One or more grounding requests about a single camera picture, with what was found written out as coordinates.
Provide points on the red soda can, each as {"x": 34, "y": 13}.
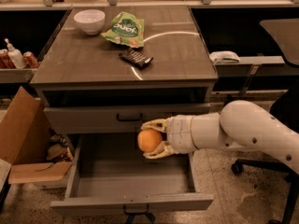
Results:
{"x": 31, "y": 59}
{"x": 5, "y": 61}

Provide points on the grey drawer cabinet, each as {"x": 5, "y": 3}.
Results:
{"x": 81, "y": 70}

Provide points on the orange fruit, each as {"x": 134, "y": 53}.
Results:
{"x": 149, "y": 139}

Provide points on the grey side shelf left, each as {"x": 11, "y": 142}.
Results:
{"x": 8, "y": 76}

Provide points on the grey side shelf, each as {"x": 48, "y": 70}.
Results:
{"x": 259, "y": 66}
{"x": 8, "y": 76}

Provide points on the black office chair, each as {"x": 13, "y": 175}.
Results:
{"x": 285, "y": 32}

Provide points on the brown cardboard box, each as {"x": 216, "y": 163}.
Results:
{"x": 24, "y": 142}

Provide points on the grey side shelf right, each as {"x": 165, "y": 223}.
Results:
{"x": 259, "y": 66}

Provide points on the black candy bar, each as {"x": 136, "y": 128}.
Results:
{"x": 135, "y": 58}

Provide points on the white ceramic bowl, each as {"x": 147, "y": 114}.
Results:
{"x": 90, "y": 21}

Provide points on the red soda can left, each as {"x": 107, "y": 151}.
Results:
{"x": 5, "y": 61}

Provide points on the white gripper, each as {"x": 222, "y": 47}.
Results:
{"x": 179, "y": 133}

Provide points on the green snack bag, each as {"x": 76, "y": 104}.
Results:
{"x": 126, "y": 29}

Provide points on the open middle drawer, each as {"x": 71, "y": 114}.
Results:
{"x": 110, "y": 176}

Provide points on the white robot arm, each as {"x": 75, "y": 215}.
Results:
{"x": 241, "y": 125}

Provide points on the white pump bottle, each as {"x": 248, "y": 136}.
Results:
{"x": 15, "y": 56}

